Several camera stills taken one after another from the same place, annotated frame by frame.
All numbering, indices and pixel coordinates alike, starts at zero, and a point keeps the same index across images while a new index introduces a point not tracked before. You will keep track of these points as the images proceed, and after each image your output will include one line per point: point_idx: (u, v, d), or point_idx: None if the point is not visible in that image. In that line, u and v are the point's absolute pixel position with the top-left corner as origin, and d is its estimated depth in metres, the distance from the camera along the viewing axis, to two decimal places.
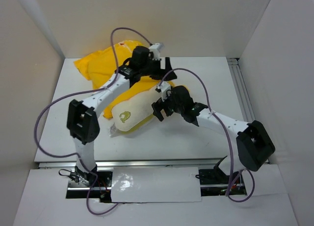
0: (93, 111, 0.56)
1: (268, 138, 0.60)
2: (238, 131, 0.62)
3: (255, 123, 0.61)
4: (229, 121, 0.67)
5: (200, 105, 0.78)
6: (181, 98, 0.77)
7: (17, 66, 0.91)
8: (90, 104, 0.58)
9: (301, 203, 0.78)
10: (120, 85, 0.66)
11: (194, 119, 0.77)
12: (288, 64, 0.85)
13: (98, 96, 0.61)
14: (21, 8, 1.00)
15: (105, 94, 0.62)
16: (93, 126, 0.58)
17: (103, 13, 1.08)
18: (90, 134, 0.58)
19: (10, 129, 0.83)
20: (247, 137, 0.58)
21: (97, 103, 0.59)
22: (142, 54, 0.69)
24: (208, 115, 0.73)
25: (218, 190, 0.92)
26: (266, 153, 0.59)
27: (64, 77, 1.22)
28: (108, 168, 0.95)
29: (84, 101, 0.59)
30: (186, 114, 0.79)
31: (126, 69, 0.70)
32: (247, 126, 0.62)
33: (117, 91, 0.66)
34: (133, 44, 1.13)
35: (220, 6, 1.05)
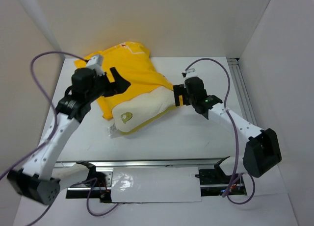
0: (36, 179, 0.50)
1: (277, 148, 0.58)
2: (249, 136, 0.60)
3: (269, 131, 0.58)
4: (242, 123, 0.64)
5: (214, 99, 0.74)
6: (194, 89, 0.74)
7: (16, 66, 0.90)
8: (32, 171, 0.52)
9: (301, 203, 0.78)
10: (65, 130, 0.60)
11: (205, 111, 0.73)
12: (288, 64, 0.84)
13: (40, 156, 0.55)
14: (20, 7, 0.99)
15: (48, 149, 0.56)
16: (45, 191, 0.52)
17: (103, 13, 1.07)
18: (47, 197, 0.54)
19: (10, 130, 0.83)
20: (258, 144, 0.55)
21: (40, 164, 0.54)
22: (84, 80, 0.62)
24: (221, 112, 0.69)
25: (218, 191, 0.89)
26: (272, 163, 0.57)
27: (63, 77, 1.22)
28: (108, 168, 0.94)
29: (26, 166, 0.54)
30: (197, 106, 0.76)
31: (70, 102, 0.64)
32: (260, 132, 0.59)
33: (63, 138, 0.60)
34: (135, 45, 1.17)
35: (220, 6, 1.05)
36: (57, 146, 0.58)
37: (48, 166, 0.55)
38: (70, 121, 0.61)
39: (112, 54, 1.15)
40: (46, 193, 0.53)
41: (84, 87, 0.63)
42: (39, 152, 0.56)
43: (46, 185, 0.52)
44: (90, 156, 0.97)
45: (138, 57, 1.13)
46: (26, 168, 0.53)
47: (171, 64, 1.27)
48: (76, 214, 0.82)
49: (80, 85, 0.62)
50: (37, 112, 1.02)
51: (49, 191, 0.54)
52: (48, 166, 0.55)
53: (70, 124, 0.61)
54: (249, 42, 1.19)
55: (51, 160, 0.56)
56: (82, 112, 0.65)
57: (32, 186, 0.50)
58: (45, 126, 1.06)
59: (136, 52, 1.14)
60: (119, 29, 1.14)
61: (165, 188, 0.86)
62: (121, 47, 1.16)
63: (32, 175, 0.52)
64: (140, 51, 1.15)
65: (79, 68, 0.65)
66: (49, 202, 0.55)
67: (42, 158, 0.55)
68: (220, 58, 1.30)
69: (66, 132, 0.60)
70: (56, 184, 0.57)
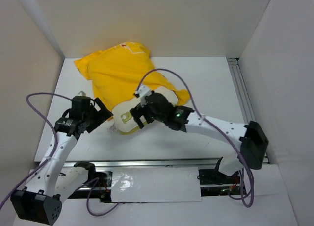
0: (41, 196, 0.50)
1: (263, 135, 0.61)
2: (239, 136, 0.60)
3: (253, 124, 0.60)
4: (225, 125, 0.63)
5: (185, 110, 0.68)
6: (162, 108, 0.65)
7: (16, 66, 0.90)
8: (37, 188, 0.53)
9: (300, 203, 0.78)
10: (65, 146, 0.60)
11: (181, 126, 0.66)
12: (288, 64, 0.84)
13: (43, 173, 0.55)
14: (20, 7, 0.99)
15: (50, 166, 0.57)
16: (50, 208, 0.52)
17: (103, 13, 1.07)
18: (51, 215, 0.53)
19: (10, 130, 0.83)
20: (251, 143, 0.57)
21: (44, 182, 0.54)
22: (84, 102, 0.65)
24: (199, 122, 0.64)
25: (218, 190, 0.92)
26: (264, 150, 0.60)
27: (63, 77, 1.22)
28: (104, 168, 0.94)
29: (29, 186, 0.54)
30: (170, 124, 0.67)
31: (67, 120, 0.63)
32: (246, 128, 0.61)
33: (63, 155, 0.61)
34: (135, 45, 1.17)
35: (220, 6, 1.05)
36: (59, 162, 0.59)
37: (52, 183, 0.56)
38: (70, 137, 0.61)
39: (112, 54, 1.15)
40: (50, 211, 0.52)
41: (83, 107, 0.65)
42: (40, 169, 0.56)
43: (50, 202, 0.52)
44: (90, 155, 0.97)
45: (138, 57, 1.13)
46: (30, 187, 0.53)
47: (171, 64, 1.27)
48: (76, 214, 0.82)
49: (80, 106, 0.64)
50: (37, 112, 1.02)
51: (53, 209, 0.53)
52: (52, 183, 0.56)
53: (70, 140, 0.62)
54: (249, 42, 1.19)
55: (54, 177, 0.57)
56: (78, 131, 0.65)
57: (38, 205, 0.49)
58: (45, 126, 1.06)
59: (136, 52, 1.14)
60: (119, 29, 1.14)
61: (165, 188, 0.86)
62: (121, 47, 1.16)
63: (37, 192, 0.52)
64: (140, 51, 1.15)
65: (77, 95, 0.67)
66: (52, 221, 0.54)
67: (46, 174, 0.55)
68: (220, 58, 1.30)
69: (66, 148, 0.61)
70: (59, 202, 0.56)
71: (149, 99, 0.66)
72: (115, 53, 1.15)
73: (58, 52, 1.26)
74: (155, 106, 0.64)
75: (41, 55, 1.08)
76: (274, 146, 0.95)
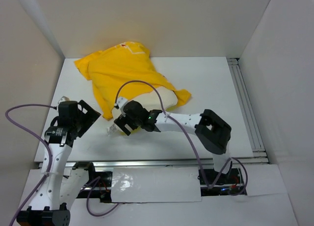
0: (48, 213, 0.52)
1: (222, 120, 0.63)
2: (194, 124, 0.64)
3: (207, 112, 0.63)
4: (184, 117, 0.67)
5: (155, 112, 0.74)
6: (135, 112, 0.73)
7: (16, 66, 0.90)
8: (42, 206, 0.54)
9: (300, 203, 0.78)
10: (61, 158, 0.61)
11: (154, 127, 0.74)
12: (288, 64, 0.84)
13: (45, 188, 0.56)
14: (20, 7, 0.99)
15: (50, 181, 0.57)
16: (59, 220, 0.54)
17: (103, 13, 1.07)
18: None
19: (10, 130, 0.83)
20: (205, 128, 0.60)
21: (48, 197, 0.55)
22: (71, 108, 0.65)
24: (165, 119, 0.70)
25: (218, 190, 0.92)
26: (224, 135, 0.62)
27: (64, 77, 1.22)
28: (104, 168, 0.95)
29: (33, 204, 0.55)
30: (146, 126, 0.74)
31: (57, 129, 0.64)
32: (201, 117, 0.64)
33: (61, 166, 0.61)
34: (135, 45, 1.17)
35: (220, 6, 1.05)
36: (58, 175, 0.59)
37: (56, 195, 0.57)
38: (64, 147, 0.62)
39: (112, 54, 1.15)
40: (60, 222, 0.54)
41: (70, 112, 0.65)
42: (41, 186, 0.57)
43: (58, 215, 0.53)
44: (90, 155, 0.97)
45: (138, 57, 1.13)
46: (34, 205, 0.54)
47: (171, 64, 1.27)
48: (76, 213, 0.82)
49: (67, 112, 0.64)
50: (37, 112, 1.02)
51: (61, 219, 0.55)
52: (56, 196, 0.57)
53: (64, 151, 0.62)
54: (249, 42, 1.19)
55: (57, 189, 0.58)
56: (70, 138, 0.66)
57: (45, 221, 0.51)
58: (45, 126, 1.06)
59: (136, 52, 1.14)
60: (119, 29, 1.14)
61: (165, 188, 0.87)
62: (121, 47, 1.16)
63: (42, 209, 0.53)
64: (140, 51, 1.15)
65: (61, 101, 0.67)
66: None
67: (48, 190, 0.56)
68: (220, 58, 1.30)
69: (63, 159, 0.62)
70: (66, 211, 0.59)
71: (125, 107, 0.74)
72: (115, 53, 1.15)
73: (58, 52, 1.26)
74: (129, 112, 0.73)
75: (41, 55, 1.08)
76: (274, 146, 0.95)
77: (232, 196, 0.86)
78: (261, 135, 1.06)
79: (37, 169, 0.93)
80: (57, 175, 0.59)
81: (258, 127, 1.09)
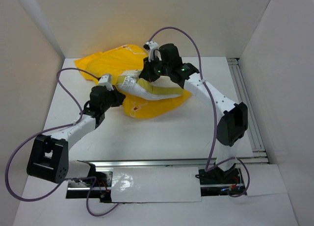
0: (65, 140, 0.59)
1: (247, 120, 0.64)
2: (224, 110, 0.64)
3: (242, 106, 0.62)
4: (219, 96, 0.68)
5: (189, 66, 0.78)
6: (169, 55, 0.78)
7: (17, 66, 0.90)
8: (60, 137, 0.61)
9: (300, 203, 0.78)
10: (88, 121, 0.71)
11: (181, 80, 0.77)
12: (288, 64, 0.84)
13: (67, 130, 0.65)
14: (21, 8, 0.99)
15: (74, 128, 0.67)
16: (63, 159, 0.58)
17: (103, 13, 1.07)
18: (60, 169, 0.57)
19: (10, 130, 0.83)
20: (231, 118, 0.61)
21: (67, 136, 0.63)
22: (100, 94, 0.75)
24: (198, 83, 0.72)
25: (218, 190, 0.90)
26: (239, 131, 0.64)
27: (64, 76, 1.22)
28: (109, 168, 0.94)
29: (53, 135, 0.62)
30: (174, 74, 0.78)
31: (89, 112, 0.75)
32: (234, 107, 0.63)
33: (85, 128, 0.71)
34: (136, 47, 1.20)
35: (220, 6, 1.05)
36: (81, 130, 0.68)
37: (70, 140, 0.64)
38: (93, 117, 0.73)
39: (113, 54, 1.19)
40: (62, 162, 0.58)
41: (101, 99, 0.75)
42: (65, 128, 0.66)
43: (65, 152, 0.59)
44: (90, 156, 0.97)
45: (136, 57, 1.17)
46: (54, 135, 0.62)
47: None
48: (76, 213, 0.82)
49: (96, 99, 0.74)
50: (38, 111, 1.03)
51: (63, 163, 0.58)
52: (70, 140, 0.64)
53: (92, 121, 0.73)
54: (249, 42, 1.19)
55: (72, 138, 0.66)
56: (98, 121, 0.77)
57: (57, 146, 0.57)
58: (45, 126, 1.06)
59: (134, 52, 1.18)
60: (119, 29, 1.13)
61: (165, 188, 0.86)
62: (122, 49, 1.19)
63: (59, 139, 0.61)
64: (138, 52, 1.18)
65: (94, 87, 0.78)
66: (57, 180, 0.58)
67: (69, 132, 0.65)
68: (220, 58, 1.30)
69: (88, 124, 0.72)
70: (66, 165, 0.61)
71: (162, 47, 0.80)
72: (117, 52, 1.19)
73: (59, 52, 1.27)
74: (165, 52, 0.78)
75: (41, 55, 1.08)
76: (274, 145, 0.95)
77: (232, 196, 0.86)
78: (261, 135, 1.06)
79: None
80: (80, 128, 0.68)
81: (258, 127, 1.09)
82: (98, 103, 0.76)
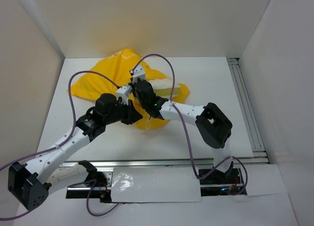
0: (35, 179, 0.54)
1: (223, 116, 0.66)
2: (196, 115, 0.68)
3: (210, 105, 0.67)
4: (187, 108, 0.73)
5: (162, 100, 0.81)
6: (145, 94, 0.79)
7: (17, 66, 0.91)
8: (34, 170, 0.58)
9: (301, 203, 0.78)
10: (76, 141, 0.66)
11: (158, 114, 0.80)
12: (288, 64, 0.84)
13: (46, 158, 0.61)
14: (21, 7, 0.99)
15: (55, 155, 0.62)
16: (35, 195, 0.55)
17: (103, 13, 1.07)
18: (33, 201, 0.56)
19: (10, 130, 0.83)
20: (204, 119, 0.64)
21: (42, 167, 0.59)
22: (106, 105, 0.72)
24: (169, 107, 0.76)
25: (218, 190, 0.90)
26: (224, 130, 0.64)
27: (63, 78, 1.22)
28: (109, 168, 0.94)
29: (29, 163, 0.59)
30: (150, 110, 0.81)
31: (89, 120, 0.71)
32: (203, 109, 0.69)
33: (72, 148, 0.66)
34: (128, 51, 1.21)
35: (220, 6, 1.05)
36: (64, 154, 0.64)
37: (48, 169, 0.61)
38: (85, 136, 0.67)
39: (107, 61, 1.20)
40: (32, 198, 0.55)
41: (105, 110, 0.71)
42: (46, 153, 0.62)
43: (37, 189, 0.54)
44: (90, 155, 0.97)
45: (131, 60, 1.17)
46: (29, 164, 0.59)
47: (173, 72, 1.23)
48: (75, 213, 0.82)
49: (101, 108, 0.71)
50: (38, 112, 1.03)
51: (36, 197, 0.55)
52: (48, 170, 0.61)
53: (83, 139, 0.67)
54: (249, 41, 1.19)
55: (53, 165, 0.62)
56: (94, 134, 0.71)
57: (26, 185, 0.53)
58: (45, 127, 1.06)
59: (128, 57, 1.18)
60: (119, 29, 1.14)
61: (165, 187, 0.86)
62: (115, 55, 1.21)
63: (32, 173, 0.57)
64: (131, 55, 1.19)
65: (103, 94, 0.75)
66: (32, 207, 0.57)
67: (47, 161, 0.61)
68: (220, 58, 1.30)
69: (77, 144, 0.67)
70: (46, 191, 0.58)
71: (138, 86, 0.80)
72: (110, 59, 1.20)
73: (59, 52, 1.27)
74: (142, 93, 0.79)
75: (40, 56, 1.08)
76: (274, 145, 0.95)
77: (232, 195, 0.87)
78: (261, 135, 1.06)
79: None
80: (63, 153, 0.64)
81: (258, 127, 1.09)
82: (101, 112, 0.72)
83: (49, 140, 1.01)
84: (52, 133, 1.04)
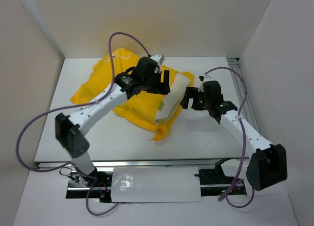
0: (77, 129, 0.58)
1: (283, 166, 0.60)
2: (257, 147, 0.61)
3: (278, 146, 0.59)
4: (253, 134, 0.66)
5: (229, 104, 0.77)
6: (212, 92, 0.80)
7: (17, 66, 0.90)
8: (75, 122, 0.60)
9: (300, 204, 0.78)
10: (115, 98, 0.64)
11: (218, 115, 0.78)
12: (288, 64, 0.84)
13: (87, 112, 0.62)
14: (21, 7, 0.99)
15: (94, 109, 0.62)
16: (78, 143, 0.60)
17: (104, 13, 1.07)
18: (76, 150, 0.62)
19: (10, 130, 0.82)
20: (264, 157, 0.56)
21: (84, 119, 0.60)
22: (148, 65, 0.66)
24: (233, 118, 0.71)
25: (218, 191, 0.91)
26: (274, 178, 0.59)
27: (63, 78, 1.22)
28: (109, 169, 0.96)
29: (72, 115, 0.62)
30: (212, 109, 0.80)
31: (127, 77, 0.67)
32: (269, 146, 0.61)
33: (111, 105, 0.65)
34: (125, 52, 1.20)
35: (221, 6, 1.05)
36: (102, 110, 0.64)
37: (89, 124, 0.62)
38: (122, 93, 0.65)
39: (107, 64, 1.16)
40: (77, 146, 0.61)
41: (145, 69, 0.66)
42: (87, 108, 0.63)
43: (79, 139, 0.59)
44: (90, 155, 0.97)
45: (131, 60, 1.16)
46: (72, 116, 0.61)
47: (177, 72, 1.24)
48: (76, 213, 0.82)
49: (143, 66, 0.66)
50: (38, 112, 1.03)
51: (79, 146, 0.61)
52: (89, 123, 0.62)
53: (120, 96, 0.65)
54: (249, 42, 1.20)
55: (93, 120, 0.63)
56: (131, 92, 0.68)
57: (70, 134, 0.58)
58: (45, 126, 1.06)
59: (127, 57, 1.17)
60: (119, 29, 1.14)
61: (166, 188, 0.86)
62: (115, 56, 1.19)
63: (74, 124, 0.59)
64: (129, 55, 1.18)
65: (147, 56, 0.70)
66: (76, 155, 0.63)
67: (88, 114, 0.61)
68: (220, 59, 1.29)
69: (115, 101, 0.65)
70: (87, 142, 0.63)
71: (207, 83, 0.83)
72: (110, 62, 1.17)
73: (59, 52, 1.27)
74: (207, 88, 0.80)
75: (40, 55, 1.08)
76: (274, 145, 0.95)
77: (233, 205, 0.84)
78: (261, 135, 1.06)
79: (37, 169, 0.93)
80: (102, 108, 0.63)
81: (258, 127, 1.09)
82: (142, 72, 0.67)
83: (49, 140, 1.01)
84: (52, 133, 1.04)
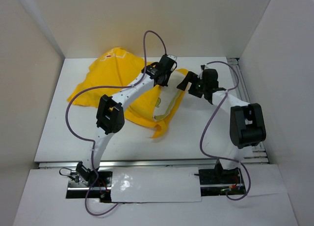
0: (120, 106, 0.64)
1: (262, 123, 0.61)
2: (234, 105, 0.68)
3: (255, 105, 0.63)
4: (233, 98, 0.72)
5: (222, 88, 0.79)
6: (207, 79, 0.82)
7: (17, 66, 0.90)
8: (117, 100, 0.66)
9: (300, 204, 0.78)
10: (145, 84, 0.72)
11: (210, 97, 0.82)
12: (288, 64, 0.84)
13: (126, 93, 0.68)
14: (21, 8, 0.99)
15: (132, 91, 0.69)
16: (118, 120, 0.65)
17: (104, 13, 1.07)
18: (116, 127, 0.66)
19: (10, 130, 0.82)
20: (240, 110, 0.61)
21: (124, 99, 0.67)
22: (170, 61, 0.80)
24: (221, 93, 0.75)
25: (218, 190, 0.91)
26: (253, 133, 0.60)
27: (64, 78, 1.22)
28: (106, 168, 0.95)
29: (114, 96, 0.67)
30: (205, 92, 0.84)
31: (153, 69, 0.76)
32: (247, 106, 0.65)
33: (142, 90, 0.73)
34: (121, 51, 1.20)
35: (220, 6, 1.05)
36: (138, 92, 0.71)
37: (127, 103, 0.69)
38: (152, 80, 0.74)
39: (104, 64, 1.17)
40: (117, 124, 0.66)
41: (168, 64, 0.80)
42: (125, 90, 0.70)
43: (120, 115, 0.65)
44: None
45: (127, 59, 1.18)
46: (114, 97, 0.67)
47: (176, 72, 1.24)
48: (76, 213, 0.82)
49: (167, 61, 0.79)
50: (38, 112, 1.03)
51: (118, 123, 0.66)
52: (127, 103, 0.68)
53: (150, 83, 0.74)
54: (249, 42, 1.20)
55: (129, 101, 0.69)
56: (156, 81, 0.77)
57: (115, 111, 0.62)
58: (45, 126, 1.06)
59: (123, 55, 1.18)
60: (119, 29, 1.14)
61: (165, 188, 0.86)
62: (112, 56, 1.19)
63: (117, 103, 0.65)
64: (125, 53, 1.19)
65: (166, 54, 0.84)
66: (114, 131, 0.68)
67: (126, 95, 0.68)
68: (220, 59, 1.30)
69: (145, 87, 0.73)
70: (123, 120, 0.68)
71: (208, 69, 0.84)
72: (108, 62, 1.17)
73: (59, 52, 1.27)
74: (205, 74, 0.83)
75: (40, 56, 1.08)
76: (274, 145, 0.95)
77: (233, 206, 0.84)
78: None
79: (37, 169, 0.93)
80: (137, 91, 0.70)
81: None
82: (165, 66, 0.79)
83: (49, 140, 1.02)
84: (53, 132, 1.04)
